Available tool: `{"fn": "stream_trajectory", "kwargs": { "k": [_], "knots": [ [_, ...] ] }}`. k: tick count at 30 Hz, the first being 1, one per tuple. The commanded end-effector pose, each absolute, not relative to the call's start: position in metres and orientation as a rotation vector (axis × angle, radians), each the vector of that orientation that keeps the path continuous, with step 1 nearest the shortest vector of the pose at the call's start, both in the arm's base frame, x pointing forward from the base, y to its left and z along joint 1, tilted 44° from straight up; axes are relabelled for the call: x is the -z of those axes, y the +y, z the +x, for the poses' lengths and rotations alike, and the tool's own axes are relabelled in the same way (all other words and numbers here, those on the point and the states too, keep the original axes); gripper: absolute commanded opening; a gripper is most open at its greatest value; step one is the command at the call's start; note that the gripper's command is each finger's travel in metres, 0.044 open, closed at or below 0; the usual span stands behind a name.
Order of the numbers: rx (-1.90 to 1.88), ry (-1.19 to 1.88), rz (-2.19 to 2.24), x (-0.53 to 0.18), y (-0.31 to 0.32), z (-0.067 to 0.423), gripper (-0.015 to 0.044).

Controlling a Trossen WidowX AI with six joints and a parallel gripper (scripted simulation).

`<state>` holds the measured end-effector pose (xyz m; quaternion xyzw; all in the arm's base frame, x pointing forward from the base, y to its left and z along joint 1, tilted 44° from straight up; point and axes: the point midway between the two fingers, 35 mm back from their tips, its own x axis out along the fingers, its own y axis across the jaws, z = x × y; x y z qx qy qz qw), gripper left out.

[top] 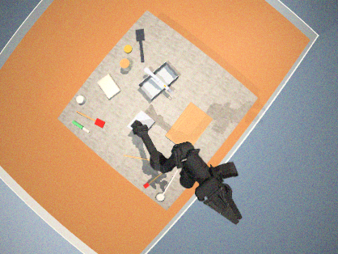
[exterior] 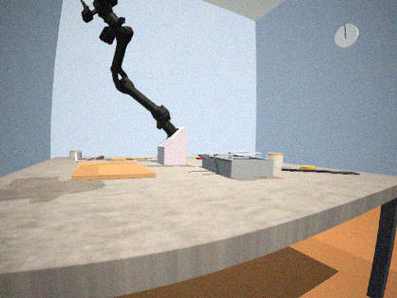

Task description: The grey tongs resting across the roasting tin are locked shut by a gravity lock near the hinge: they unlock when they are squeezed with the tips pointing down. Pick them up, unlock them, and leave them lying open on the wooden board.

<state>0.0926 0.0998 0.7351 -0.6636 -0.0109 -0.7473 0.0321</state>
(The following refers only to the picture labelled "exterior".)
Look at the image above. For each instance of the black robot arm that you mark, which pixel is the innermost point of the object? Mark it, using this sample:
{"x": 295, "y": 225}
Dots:
{"x": 124, "y": 85}

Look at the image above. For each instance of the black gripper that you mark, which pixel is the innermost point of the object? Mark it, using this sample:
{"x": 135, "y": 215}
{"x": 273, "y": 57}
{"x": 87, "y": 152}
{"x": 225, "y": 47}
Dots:
{"x": 87, "y": 14}

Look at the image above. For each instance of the light brown wooden board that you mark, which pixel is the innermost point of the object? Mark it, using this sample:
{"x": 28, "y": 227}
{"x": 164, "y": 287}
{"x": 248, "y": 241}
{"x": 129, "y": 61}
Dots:
{"x": 110, "y": 170}

